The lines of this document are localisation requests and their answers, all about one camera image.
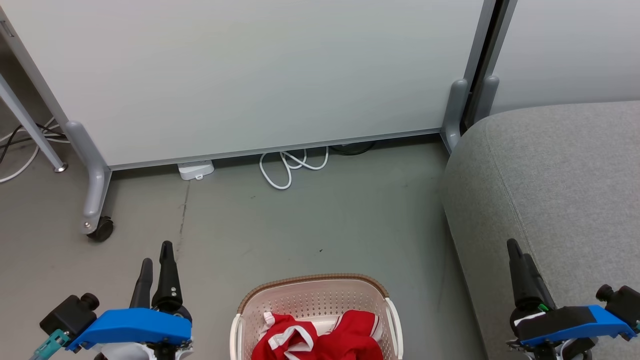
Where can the beige plastic laundry basket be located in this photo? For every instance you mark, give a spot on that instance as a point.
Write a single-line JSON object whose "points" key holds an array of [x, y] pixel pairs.
{"points": [[310, 297]]}

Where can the white power adapter box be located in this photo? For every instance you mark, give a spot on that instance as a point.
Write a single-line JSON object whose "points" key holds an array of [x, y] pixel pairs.
{"points": [[196, 169]]}

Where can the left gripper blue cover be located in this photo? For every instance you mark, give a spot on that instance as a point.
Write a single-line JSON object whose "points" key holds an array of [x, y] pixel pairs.
{"points": [[135, 325]]}

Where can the grey metal table leg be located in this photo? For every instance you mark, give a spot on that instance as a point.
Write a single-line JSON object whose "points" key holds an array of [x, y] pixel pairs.
{"points": [[30, 125]]}

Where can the black caster wheel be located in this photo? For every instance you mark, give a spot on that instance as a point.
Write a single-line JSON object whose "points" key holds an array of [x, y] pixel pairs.
{"points": [[102, 230]]}

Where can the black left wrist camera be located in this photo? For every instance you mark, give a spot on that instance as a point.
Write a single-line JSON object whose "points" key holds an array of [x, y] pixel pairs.
{"points": [[70, 314]]}

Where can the grey fabric sofa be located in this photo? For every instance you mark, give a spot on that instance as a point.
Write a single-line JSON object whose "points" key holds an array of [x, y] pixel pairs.
{"points": [[555, 190]]}

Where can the grey partition foot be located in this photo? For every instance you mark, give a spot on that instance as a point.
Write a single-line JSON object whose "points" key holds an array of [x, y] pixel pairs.
{"points": [[455, 110], [487, 97]]}

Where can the large white partition panel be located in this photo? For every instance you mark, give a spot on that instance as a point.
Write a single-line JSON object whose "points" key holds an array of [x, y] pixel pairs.
{"points": [[250, 75]]}

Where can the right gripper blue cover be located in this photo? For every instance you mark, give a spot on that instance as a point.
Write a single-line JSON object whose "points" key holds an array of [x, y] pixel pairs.
{"points": [[565, 325]]}

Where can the grey partition leg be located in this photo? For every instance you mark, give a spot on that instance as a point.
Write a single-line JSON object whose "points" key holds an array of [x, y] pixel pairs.
{"points": [[92, 170]]}

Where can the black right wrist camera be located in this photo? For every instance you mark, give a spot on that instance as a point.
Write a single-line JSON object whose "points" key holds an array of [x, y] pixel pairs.
{"points": [[622, 302]]}

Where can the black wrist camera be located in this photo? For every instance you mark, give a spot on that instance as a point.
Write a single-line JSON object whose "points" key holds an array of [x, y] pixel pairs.
{"points": [[622, 302], [70, 314]]}

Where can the white grey left arm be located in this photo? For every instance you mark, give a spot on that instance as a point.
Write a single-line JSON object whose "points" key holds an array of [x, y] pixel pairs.
{"points": [[122, 352]]}

